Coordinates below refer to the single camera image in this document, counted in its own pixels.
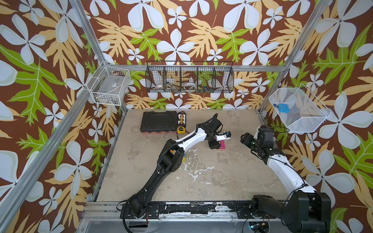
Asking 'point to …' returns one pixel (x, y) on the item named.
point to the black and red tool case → (162, 122)
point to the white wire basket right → (297, 108)
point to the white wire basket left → (109, 85)
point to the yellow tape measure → (181, 130)
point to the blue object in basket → (283, 108)
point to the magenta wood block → (222, 144)
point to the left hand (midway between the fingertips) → (217, 140)
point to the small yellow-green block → (184, 159)
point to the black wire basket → (187, 76)
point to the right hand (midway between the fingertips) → (244, 137)
